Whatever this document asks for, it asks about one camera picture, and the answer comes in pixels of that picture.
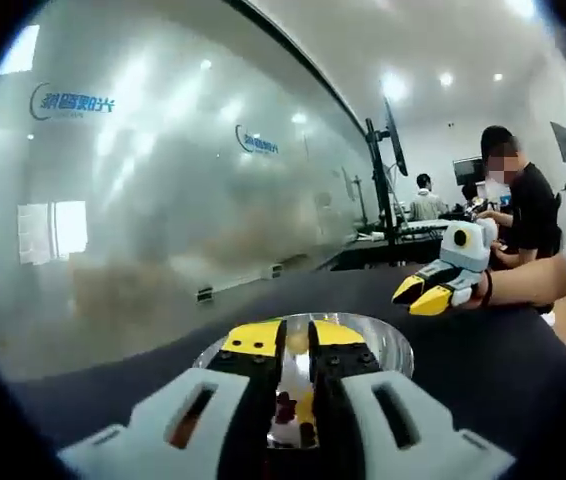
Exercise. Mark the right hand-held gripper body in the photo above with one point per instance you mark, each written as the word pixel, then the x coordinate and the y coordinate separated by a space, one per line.
pixel 478 250

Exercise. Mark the yellow gummy candy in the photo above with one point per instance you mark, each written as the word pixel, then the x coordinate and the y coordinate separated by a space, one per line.
pixel 298 342

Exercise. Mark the person's right hand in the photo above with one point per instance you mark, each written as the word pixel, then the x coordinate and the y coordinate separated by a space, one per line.
pixel 484 292

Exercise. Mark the white keyboard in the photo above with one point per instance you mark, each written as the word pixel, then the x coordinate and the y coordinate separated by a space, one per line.
pixel 428 226

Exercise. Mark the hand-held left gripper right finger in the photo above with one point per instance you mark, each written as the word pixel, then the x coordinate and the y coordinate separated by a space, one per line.
pixel 358 395

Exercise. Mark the steel bowl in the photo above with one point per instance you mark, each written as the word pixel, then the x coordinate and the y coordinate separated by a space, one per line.
pixel 388 350

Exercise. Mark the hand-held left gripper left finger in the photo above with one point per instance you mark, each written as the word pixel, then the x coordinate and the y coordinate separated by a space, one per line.
pixel 148 425

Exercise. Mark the lit wall screen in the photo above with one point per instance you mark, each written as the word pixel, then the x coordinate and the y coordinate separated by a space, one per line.
pixel 468 170

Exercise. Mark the black monitor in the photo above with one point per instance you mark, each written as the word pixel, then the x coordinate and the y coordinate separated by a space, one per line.
pixel 396 135
pixel 563 142

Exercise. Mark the black desk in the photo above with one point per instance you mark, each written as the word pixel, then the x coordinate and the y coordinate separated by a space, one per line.
pixel 388 252

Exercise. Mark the group of mixed candies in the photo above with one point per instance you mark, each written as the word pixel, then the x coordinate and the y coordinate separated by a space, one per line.
pixel 287 405

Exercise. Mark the glass wall clamp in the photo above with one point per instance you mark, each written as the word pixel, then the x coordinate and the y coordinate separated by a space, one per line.
pixel 205 294
pixel 276 271

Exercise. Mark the black monitor pole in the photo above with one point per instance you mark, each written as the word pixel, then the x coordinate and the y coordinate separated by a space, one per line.
pixel 380 200

